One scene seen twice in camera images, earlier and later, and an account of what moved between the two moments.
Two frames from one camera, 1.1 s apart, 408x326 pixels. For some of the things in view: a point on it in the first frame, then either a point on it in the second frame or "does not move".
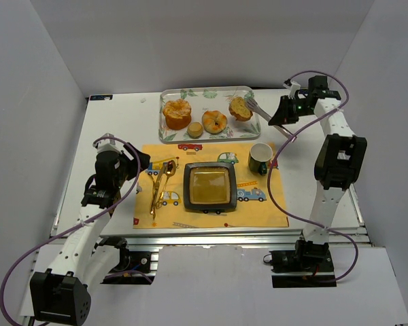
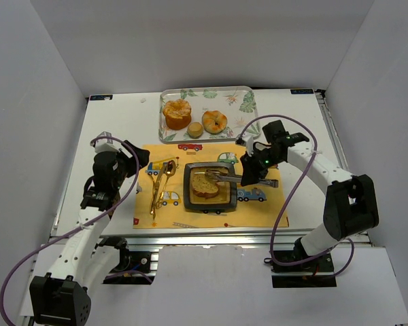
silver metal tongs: (253, 105) to (225, 176)
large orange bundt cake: (177, 114) does not move
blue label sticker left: (101, 97) does not move
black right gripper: (282, 111) to (250, 170)
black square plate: (210, 186) does not move
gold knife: (157, 187) does not move
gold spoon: (171, 170) does not move
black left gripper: (136, 161) does not move
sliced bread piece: (239, 109) to (203, 186)
